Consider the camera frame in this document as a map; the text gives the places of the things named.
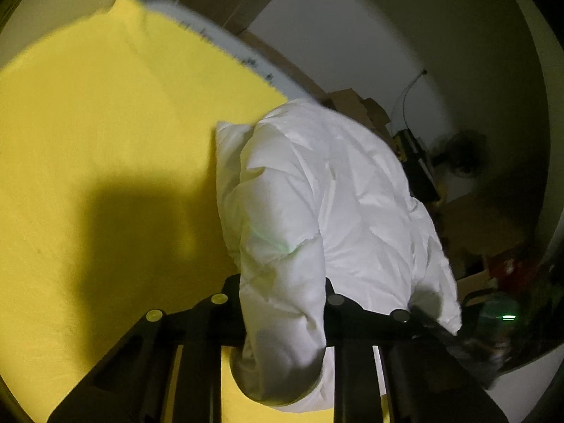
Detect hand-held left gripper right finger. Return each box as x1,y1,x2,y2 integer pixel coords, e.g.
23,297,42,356
324,277,508,423

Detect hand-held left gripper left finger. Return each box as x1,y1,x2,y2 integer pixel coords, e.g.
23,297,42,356
46,274,248,423

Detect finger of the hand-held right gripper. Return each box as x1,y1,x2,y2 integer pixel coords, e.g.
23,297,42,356
410,303,468,357

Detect white puffer jacket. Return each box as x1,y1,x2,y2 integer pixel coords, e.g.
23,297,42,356
214,98,463,412

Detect red plastic bags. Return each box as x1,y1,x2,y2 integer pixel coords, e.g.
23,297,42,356
488,253,536,287

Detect black and yellow case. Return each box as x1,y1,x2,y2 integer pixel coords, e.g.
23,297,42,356
393,129,440,200

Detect black standing fan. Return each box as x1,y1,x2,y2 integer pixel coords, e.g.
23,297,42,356
433,129,491,182

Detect yellow blanket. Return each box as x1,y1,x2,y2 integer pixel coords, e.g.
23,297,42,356
0,0,391,423

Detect open cardboard box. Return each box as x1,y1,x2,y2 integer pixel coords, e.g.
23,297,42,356
327,89,370,114
361,97,394,136

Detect wooden wardrobe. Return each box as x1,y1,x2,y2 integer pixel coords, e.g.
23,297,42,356
175,0,329,100

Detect black power cable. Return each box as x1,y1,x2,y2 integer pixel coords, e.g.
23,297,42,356
398,70,428,129

